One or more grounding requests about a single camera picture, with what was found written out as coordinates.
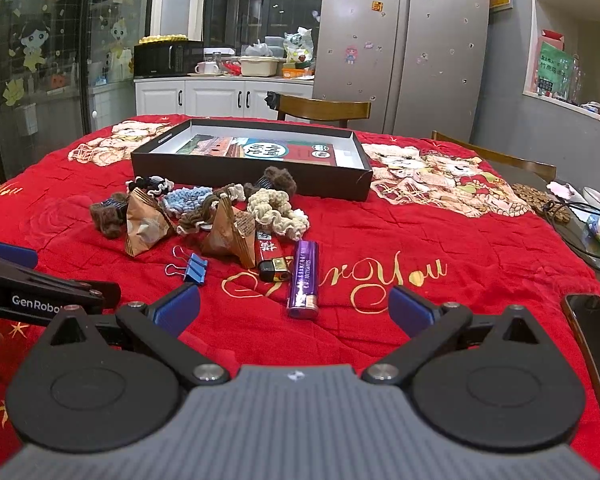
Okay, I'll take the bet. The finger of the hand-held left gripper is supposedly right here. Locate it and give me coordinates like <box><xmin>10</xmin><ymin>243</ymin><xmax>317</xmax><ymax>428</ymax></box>
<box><xmin>0</xmin><ymin>260</ymin><xmax>122</xmax><ymax>310</ymax></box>
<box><xmin>0</xmin><ymin>238</ymin><xmax>39</xmax><ymax>272</ymax></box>

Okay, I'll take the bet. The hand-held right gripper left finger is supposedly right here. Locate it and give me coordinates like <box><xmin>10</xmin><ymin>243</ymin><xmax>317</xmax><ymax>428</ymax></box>
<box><xmin>40</xmin><ymin>285</ymin><xmax>231</xmax><ymax>387</ymax></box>

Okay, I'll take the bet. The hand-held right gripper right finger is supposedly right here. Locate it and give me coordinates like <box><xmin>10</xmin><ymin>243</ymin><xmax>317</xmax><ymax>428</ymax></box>
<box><xmin>362</xmin><ymin>285</ymin><xmax>551</xmax><ymax>387</ymax></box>

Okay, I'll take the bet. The blue binder clip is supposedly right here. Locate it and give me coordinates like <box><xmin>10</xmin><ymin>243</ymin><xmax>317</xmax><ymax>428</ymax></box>
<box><xmin>165</xmin><ymin>247</ymin><xmax>209</xmax><ymax>284</ymax></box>

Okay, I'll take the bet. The brown fuzzy hair clip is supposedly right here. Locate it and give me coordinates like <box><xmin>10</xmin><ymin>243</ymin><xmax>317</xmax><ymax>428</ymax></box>
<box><xmin>243</xmin><ymin>166</ymin><xmax>298</xmax><ymax>198</ymax></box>
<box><xmin>90</xmin><ymin>195</ymin><xmax>131</xmax><ymax>233</ymax></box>

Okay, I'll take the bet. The brown triangular paper packet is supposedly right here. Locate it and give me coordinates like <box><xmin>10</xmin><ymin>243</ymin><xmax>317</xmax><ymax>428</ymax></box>
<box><xmin>200</xmin><ymin>195</ymin><xmax>257</xmax><ymax>268</ymax></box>
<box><xmin>125</xmin><ymin>187</ymin><xmax>177</xmax><ymax>260</ymax></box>

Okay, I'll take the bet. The red lighter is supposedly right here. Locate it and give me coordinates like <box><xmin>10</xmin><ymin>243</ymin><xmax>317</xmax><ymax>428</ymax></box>
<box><xmin>255</xmin><ymin>230</ymin><xmax>290</xmax><ymax>283</ymax></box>

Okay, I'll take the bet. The blue knit scrunchie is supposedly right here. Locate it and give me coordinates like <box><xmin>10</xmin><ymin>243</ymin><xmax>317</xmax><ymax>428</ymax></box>
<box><xmin>160</xmin><ymin>186</ymin><xmax>213</xmax><ymax>216</ymax></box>

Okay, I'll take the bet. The purple lighter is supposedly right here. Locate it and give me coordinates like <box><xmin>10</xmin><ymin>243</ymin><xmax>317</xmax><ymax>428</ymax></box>
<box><xmin>287</xmin><ymin>240</ymin><xmax>322</xmax><ymax>320</ymax></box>

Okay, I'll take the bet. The black lace-trimmed scrunchie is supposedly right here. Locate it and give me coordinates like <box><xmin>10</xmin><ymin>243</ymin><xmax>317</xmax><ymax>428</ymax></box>
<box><xmin>126</xmin><ymin>176</ymin><xmax>173</xmax><ymax>196</ymax></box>

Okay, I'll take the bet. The cream knit scrunchie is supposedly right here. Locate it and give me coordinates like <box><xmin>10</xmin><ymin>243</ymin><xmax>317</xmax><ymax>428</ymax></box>
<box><xmin>247</xmin><ymin>188</ymin><xmax>309</xmax><ymax>242</ymax></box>

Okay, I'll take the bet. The black cardboard box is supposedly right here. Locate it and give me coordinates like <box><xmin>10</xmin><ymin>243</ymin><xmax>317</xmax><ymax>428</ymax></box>
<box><xmin>131</xmin><ymin>119</ymin><xmax>374</xmax><ymax>202</ymax></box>

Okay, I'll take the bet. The white hanging bin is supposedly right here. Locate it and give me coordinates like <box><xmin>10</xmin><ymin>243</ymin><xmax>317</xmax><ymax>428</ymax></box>
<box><xmin>15</xmin><ymin>102</ymin><xmax>38</xmax><ymax>136</ymax></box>

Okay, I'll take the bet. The glass sliding door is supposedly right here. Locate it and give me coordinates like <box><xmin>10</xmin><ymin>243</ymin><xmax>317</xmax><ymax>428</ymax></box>
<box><xmin>0</xmin><ymin>0</ymin><xmax>156</xmax><ymax>186</ymax></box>

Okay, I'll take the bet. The brown wooden trivet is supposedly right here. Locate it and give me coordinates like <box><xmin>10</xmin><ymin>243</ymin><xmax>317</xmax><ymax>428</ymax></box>
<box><xmin>511</xmin><ymin>182</ymin><xmax>586</xmax><ymax>226</ymax></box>

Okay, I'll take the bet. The wooden chair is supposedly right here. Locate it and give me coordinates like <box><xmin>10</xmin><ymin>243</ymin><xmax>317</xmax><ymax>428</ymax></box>
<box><xmin>267</xmin><ymin>92</ymin><xmax>372</xmax><ymax>128</ymax></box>
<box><xmin>431</xmin><ymin>130</ymin><xmax>557</xmax><ymax>181</ymax></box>

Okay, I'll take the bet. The printed picture board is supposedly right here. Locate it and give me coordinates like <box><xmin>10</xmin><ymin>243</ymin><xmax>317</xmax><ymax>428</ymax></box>
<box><xmin>175</xmin><ymin>133</ymin><xmax>338</xmax><ymax>166</ymax></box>

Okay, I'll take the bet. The black smartphone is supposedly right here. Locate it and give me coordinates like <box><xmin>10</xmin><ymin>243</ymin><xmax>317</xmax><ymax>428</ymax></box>
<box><xmin>561</xmin><ymin>294</ymin><xmax>600</xmax><ymax>420</ymax></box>

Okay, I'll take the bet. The pink cloth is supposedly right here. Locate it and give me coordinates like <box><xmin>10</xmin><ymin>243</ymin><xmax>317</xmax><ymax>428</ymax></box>
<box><xmin>547</xmin><ymin>180</ymin><xmax>581</xmax><ymax>198</ymax></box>

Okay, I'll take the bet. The cartoon girl window sticker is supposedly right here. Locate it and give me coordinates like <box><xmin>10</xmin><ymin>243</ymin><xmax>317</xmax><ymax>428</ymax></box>
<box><xmin>17</xmin><ymin>25</ymin><xmax>48</xmax><ymax>71</ymax></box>

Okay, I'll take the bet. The white kitchen cabinet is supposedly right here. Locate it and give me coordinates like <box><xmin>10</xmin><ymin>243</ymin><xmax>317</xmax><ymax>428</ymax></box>
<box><xmin>134</xmin><ymin>77</ymin><xmax>315</xmax><ymax>121</ymax></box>

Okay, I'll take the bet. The wooden chair back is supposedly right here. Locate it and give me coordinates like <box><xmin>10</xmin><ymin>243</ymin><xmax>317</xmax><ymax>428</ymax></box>
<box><xmin>267</xmin><ymin>92</ymin><xmax>372</xmax><ymax>128</ymax></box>

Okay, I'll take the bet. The cartoon animal window sticker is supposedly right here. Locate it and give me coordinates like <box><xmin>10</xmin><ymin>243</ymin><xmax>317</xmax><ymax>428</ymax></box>
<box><xmin>107</xmin><ymin>17</ymin><xmax>133</xmax><ymax>81</ymax></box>

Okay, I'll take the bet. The black microwave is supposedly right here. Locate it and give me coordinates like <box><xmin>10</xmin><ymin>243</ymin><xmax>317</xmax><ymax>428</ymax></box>
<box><xmin>133</xmin><ymin>40</ymin><xmax>204</xmax><ymax>79</ymax></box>

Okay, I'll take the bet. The silver refrigerator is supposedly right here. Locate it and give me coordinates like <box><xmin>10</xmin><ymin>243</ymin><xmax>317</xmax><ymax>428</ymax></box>
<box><xmin>312</xmin><ymin>0</ymin><xmax>491</xmax><ymax>136</ymax></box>

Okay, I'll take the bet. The beige plastic basin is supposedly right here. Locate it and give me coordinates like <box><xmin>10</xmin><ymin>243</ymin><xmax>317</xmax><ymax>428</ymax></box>
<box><xmin>240</xmin><ymin>56</ymin><xmax>286</xmax><ymax>77</ymax></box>

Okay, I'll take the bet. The yellow lace cover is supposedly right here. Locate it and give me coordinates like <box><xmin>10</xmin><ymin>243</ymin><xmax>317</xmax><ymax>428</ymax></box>
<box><xmin>139</xmin><ymin>33</ymin><xmax>187</xmax><ymax>45</ymax></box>

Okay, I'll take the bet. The green printed box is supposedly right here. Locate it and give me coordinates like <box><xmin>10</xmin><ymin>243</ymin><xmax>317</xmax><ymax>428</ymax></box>
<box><xmin>536</xmin><ymin>40</ymin><xmax>576</xmax><ymax>98</ymax></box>

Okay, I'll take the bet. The clear plastic container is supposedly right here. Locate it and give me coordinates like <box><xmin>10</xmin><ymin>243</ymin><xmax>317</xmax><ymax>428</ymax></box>
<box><xmin>265</xmin><ymin>35</ymin><xmax>293</xmax><ymax>58</ymax></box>

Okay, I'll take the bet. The white green snack bag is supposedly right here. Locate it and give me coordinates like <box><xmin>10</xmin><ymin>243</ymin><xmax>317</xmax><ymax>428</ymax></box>
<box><xmin>283</xmin><ymin>27</ymin><xmax>315</xmax><ymax>65</ymax></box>

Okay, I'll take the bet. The red gift bag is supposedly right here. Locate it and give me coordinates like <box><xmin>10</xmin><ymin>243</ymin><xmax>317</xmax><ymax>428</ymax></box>
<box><xmin>539</xmin><ymin>29</ymin><xmax>566</xmax><ymax>53</ymax></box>

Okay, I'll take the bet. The black cable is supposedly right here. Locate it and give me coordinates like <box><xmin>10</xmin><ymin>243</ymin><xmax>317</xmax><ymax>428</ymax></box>
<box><xmin>545</xmin><ymin>200</ymin><xmax>600</xmax><ymax>273</ymax></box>

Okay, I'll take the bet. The white wall shelf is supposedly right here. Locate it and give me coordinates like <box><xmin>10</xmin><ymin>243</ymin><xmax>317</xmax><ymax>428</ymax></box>
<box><xmin>522</xmin><ymin>0</ymin><xmax>600</xmax><ymax>126</ymax></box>

